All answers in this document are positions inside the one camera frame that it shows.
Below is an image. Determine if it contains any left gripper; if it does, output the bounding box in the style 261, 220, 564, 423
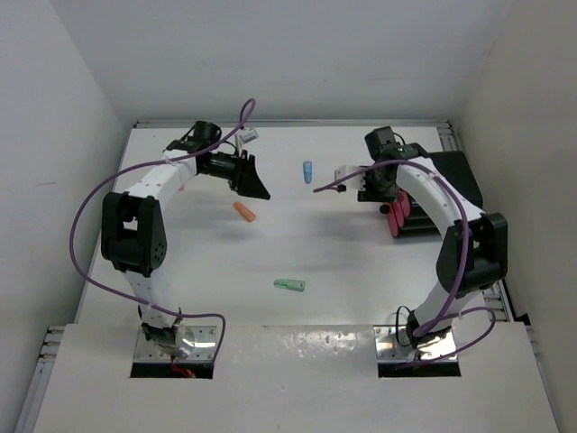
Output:
200, 148, 269, 198

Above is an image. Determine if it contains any orange correction tape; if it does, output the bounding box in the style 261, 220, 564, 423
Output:
234, 201, 256, 223

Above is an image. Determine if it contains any black pink drawer organizer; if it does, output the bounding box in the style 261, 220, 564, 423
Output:
380, 152, 484, 238

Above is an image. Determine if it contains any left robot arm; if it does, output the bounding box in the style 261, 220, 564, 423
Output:
101, 121, 270, 358

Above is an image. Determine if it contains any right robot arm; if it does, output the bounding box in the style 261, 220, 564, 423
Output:
355, 126, 508, 347

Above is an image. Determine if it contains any green correction tape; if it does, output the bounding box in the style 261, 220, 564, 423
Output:
273, 279, 306, 292

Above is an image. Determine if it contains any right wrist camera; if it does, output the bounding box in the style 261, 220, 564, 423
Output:
334, 165, 366, 191

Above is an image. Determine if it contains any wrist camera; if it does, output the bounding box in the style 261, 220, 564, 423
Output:
234, 127, 259, 147
334, 165, 366, 191

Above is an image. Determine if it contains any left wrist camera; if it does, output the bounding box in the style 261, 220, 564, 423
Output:
234, 127, 259, 147

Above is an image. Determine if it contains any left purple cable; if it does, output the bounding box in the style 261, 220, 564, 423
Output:
69, 97, 257, 357

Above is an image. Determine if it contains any purple cable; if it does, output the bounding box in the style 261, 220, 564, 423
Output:
313, 160, 496, 367
69, 97, 257, 357

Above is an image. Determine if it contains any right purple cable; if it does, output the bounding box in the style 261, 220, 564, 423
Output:
313, 160, 496, 367

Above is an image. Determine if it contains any left base plate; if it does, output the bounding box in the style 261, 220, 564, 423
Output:
133, 326, 217, 364

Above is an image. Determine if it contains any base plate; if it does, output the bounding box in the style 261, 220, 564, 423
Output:
373, 325, 456, 364
133, 326, 217, 364

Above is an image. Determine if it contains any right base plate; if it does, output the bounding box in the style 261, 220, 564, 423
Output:
373, 325, 456, 364

